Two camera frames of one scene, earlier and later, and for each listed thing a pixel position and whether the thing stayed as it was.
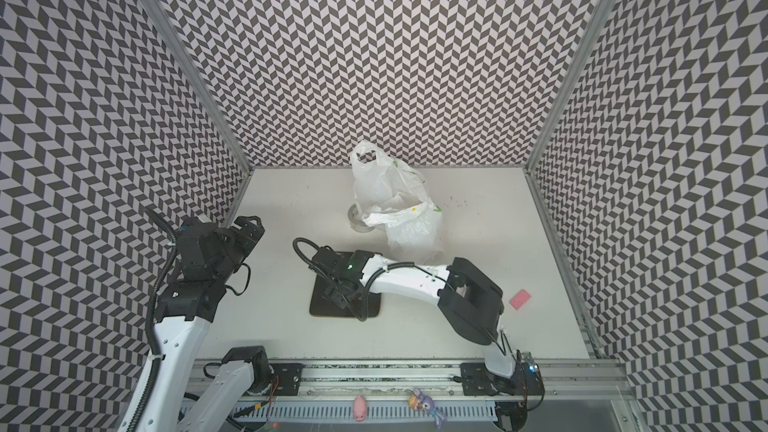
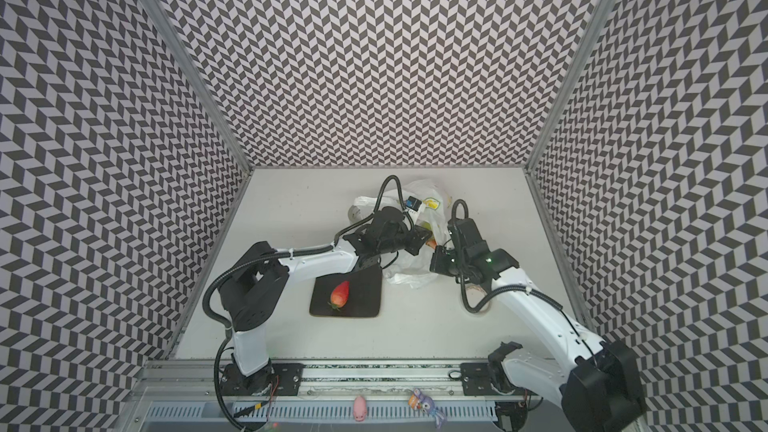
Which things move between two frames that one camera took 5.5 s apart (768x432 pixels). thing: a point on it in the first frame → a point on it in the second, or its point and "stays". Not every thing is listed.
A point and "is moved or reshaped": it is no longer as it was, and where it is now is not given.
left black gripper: [246, 243] → [419, 234]
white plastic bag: [394, 194] is moved or reshaped
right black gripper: [339, 291] → [445, 259]
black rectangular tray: [360, 307] stays
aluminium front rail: [419, 381] stays
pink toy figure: [360, 408] stays
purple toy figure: [418, 401] stays
